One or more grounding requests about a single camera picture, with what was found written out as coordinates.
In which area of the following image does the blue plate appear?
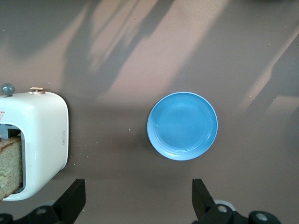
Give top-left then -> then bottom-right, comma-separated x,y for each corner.
147,91 -> 219,161

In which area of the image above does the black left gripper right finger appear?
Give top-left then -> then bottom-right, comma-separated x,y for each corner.
191,178 -> 282,224

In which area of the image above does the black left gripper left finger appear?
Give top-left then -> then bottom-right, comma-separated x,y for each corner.
0,178 -> 86,224

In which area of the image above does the brown bread slice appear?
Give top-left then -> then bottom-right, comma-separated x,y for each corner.
0,136 -> 23,201

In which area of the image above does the white toaster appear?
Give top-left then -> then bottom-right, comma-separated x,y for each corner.
0,83 -> 70,201

